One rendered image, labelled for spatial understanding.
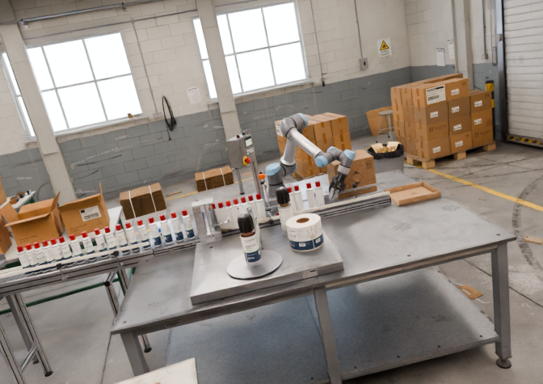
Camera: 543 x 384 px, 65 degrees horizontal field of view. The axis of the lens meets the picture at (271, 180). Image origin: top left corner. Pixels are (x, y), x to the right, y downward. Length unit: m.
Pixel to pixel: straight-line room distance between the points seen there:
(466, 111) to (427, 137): 0.69
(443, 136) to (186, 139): 4.50
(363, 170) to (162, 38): 5.64
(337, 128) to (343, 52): 2.74
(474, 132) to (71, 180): 6.75
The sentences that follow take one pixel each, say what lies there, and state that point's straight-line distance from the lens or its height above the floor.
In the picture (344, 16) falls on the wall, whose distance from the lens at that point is 8.88.
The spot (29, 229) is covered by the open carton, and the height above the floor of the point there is 0.93.
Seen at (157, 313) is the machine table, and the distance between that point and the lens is 2.31.
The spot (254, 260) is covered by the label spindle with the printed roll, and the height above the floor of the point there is 0.93.
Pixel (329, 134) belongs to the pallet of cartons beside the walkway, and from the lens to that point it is 6.35.
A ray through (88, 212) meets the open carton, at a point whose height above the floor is 0.96.
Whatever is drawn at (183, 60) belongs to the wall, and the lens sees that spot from 8.10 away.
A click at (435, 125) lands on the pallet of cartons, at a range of 6.35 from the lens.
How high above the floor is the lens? 1.95
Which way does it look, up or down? 16 degrees down
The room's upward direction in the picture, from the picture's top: 11 degrees counter-clockwise
